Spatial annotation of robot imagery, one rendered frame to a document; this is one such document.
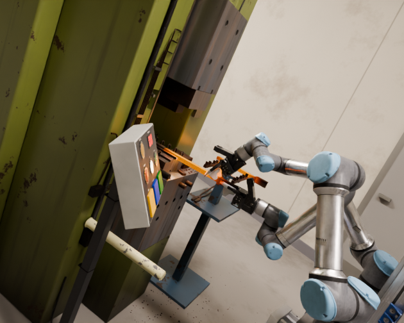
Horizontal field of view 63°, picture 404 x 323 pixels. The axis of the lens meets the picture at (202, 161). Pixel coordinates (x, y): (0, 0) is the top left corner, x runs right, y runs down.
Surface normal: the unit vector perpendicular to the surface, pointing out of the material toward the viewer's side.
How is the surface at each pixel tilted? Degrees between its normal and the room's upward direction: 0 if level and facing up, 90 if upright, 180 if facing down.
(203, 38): 90
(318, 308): 96
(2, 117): 90
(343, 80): 90
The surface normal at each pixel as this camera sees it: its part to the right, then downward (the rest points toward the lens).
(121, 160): -0.02, 0.27
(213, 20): -0.40, 0.08
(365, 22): -0.61, -0.04
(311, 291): -0.86, -0.12
